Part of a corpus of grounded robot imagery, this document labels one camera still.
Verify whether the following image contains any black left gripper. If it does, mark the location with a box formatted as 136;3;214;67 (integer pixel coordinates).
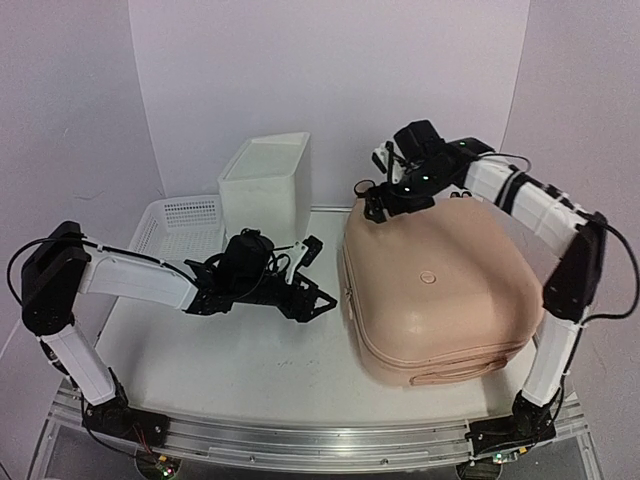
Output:
234;271;337;322

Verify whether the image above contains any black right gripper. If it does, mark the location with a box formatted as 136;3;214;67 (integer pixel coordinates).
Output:
364;163;451;224

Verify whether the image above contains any beige hard-shell suitcase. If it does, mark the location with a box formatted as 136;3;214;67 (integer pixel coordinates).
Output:
340;198;543;387

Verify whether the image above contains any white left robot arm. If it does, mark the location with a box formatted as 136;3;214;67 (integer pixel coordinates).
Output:
11;221;337;447

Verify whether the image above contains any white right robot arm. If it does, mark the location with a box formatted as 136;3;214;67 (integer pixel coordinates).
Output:
359;120;607;454

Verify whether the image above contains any white tall plastic bin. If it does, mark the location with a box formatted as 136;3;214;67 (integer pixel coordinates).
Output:
218;132;312;246

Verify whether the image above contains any white perforated plastic basket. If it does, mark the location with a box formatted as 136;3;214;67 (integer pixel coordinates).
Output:
128;195;225;262

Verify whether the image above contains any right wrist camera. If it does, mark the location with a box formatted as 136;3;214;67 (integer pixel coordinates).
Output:
372;140;406;184

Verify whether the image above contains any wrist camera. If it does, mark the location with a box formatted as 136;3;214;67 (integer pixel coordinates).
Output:
372;140;406;184
284;235;323;285

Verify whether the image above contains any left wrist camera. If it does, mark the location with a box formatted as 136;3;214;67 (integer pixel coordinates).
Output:
284;235;323;285

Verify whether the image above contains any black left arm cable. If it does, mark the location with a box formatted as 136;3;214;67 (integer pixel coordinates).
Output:
7;237;301;311

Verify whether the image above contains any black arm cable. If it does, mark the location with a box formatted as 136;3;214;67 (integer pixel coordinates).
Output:
479;152;639;321
7;237;301;311

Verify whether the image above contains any aluminium front rail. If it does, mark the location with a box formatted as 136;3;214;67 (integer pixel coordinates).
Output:
47;377;591;464

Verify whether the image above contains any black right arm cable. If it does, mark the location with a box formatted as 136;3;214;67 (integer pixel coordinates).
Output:
479;152;639;321

